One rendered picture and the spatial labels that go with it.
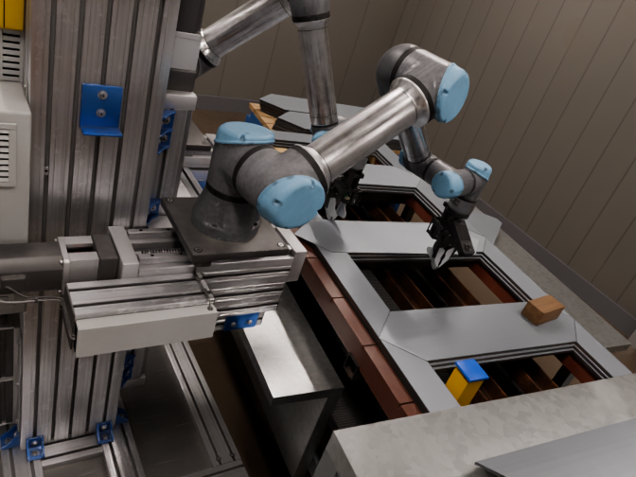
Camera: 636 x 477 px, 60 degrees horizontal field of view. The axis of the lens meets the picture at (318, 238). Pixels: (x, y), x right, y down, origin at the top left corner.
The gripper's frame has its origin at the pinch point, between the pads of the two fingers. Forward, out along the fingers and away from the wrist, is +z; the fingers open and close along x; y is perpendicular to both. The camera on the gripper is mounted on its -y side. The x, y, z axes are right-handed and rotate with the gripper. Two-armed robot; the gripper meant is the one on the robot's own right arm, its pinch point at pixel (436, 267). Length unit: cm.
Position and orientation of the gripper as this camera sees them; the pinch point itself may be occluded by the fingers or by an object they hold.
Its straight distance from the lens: 176.5
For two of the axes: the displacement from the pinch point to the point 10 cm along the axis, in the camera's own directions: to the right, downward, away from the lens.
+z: -2.8, 8.2, 5.0
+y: -4.0, -5.7, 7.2
